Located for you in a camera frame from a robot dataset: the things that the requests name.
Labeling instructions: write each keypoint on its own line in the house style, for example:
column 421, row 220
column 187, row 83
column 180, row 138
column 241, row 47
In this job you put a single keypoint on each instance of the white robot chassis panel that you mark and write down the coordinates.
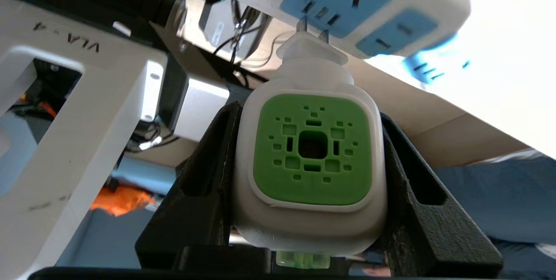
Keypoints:
column 87, row 141

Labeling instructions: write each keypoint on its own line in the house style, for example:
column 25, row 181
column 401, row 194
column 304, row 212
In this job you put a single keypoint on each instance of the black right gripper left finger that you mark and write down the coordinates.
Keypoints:
column 195, row 202

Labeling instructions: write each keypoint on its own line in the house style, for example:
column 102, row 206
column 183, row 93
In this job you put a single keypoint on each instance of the orange crumpled item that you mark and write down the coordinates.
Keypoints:
column 121, row 199

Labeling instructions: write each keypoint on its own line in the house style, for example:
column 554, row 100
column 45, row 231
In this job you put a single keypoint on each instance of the green mosquito repellent plug-in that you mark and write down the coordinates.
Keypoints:
column 308, row 219

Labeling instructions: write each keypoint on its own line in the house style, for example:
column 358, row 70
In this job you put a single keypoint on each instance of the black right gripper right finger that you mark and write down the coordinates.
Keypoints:
column 434, row 236

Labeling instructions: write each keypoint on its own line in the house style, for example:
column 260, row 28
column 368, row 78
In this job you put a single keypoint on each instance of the grey power adapter box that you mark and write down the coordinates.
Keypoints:
column 217, row 24

